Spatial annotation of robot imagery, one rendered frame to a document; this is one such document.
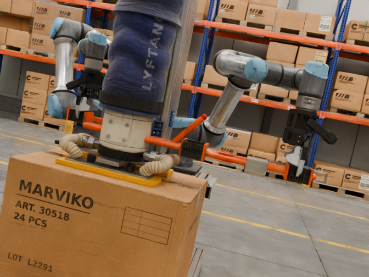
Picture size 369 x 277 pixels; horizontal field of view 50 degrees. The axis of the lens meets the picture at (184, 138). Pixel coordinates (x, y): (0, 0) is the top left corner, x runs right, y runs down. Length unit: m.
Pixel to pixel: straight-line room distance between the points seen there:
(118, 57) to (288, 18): 7.51
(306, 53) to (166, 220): 7.62
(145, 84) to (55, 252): 0.60
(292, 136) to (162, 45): 0.51
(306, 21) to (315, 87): 7.44
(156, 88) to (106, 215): 0.44
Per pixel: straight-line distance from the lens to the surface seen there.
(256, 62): 1.30
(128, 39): 1.30
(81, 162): 1.32
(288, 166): 1.29
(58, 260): 1.35
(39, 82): 9.83
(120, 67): 1.30
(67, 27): 2.14
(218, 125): 1.88
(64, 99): 1.97
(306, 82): 1.30
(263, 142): 8.99
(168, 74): 2.10
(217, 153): 1.30
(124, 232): 1.24
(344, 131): 10.02
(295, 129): 1.29
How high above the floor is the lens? 1.38
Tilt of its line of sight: 6 degrees down
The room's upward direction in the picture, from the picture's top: 11 degrees clockwise
